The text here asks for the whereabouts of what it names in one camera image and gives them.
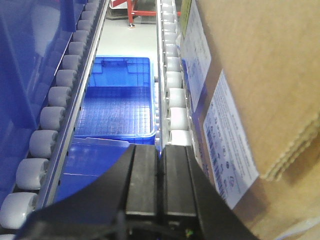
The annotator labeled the red metal stand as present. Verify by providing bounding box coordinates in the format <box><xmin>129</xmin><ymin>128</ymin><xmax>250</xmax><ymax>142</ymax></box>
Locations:
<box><xmin>108</xmin><ymin>0</ymin><xmax>182</xmax><ymax>29</ymax></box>

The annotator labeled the roller track rail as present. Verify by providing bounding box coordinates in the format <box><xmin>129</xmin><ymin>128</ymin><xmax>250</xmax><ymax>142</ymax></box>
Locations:
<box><xmin>156</xmin><ymin>0</ymin><xmax>192</xmax><ymax>150</ymax></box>
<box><xmin>0</xmin><ymin>0</ymin><xmax>107</xmax><ymax>240</ymax></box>

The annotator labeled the right roller track rail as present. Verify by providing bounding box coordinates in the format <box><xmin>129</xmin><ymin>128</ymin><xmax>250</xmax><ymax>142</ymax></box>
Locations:
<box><xmin>156</xmin><ymin>0</ymin><xmax>192</xmax><ymax>150</ymax></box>

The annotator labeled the blue plastic crate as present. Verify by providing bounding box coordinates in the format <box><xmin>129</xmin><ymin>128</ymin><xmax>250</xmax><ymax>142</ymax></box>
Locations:
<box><xmin>74</xmin><ymin>55</ymin><xmax>157</xmax><ymax>145</ymax></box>

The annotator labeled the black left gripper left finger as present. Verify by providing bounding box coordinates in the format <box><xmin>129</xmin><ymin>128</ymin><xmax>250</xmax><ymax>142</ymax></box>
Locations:
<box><xmin>16</xmin><ymin>144</ymin><xmax>159</xmax><ymax>240</ymax></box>

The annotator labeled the blue crate lower front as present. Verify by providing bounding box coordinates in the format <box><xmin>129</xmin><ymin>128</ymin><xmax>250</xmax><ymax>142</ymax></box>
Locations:
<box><xmin>53</xmin><ymin>137</ymin><xmax>130</xmax><ymax>202</ymax></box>

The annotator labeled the brown cardboard box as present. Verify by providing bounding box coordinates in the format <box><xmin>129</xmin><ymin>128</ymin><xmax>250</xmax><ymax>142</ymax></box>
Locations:
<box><xmin>180</xmin><ymin>0</ymin><xmax>320</xmax><ymax>240</ymax></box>

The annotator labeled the blue plastic bin left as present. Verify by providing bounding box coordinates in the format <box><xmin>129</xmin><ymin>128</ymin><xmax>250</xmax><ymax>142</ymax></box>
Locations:
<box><xmin>0</xmin><ymin>0</ymin><xmax>86</xmax><ymax>199</ymax></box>

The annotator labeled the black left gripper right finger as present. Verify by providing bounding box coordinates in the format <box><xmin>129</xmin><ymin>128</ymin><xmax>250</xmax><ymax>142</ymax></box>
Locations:
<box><xmin>160</xmin><ymin>145</ymin><xmax>257</xmax><ymax>240</ymax></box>

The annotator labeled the left roller track rail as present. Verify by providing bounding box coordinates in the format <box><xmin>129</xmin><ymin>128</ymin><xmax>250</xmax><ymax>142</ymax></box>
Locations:
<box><xmin>0</xmin><ymin>0</ymin><xmax>107</xmax><ymax>240</ymax></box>

